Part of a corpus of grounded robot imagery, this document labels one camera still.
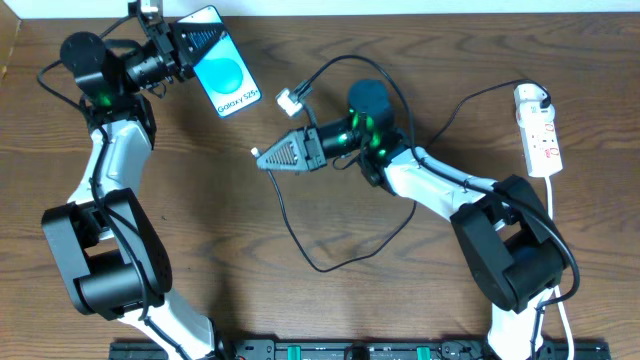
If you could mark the white charger adapter plug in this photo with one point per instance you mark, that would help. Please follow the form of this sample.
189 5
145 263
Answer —
530 92

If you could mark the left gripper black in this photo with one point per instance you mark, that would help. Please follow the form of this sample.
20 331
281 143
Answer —
170 51

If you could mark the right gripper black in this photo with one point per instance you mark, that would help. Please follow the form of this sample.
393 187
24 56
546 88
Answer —
311 148

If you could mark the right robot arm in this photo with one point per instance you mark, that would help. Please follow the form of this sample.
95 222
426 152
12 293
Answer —
512 247

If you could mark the white power strip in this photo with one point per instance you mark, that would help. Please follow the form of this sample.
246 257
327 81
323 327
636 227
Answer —
539 138

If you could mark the blue Galaxy smartphone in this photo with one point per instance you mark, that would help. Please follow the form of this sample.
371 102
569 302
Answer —
223 73

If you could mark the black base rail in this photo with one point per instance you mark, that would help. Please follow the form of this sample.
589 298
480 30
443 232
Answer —
263 349

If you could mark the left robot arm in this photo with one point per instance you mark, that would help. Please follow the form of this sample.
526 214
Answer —
110 258

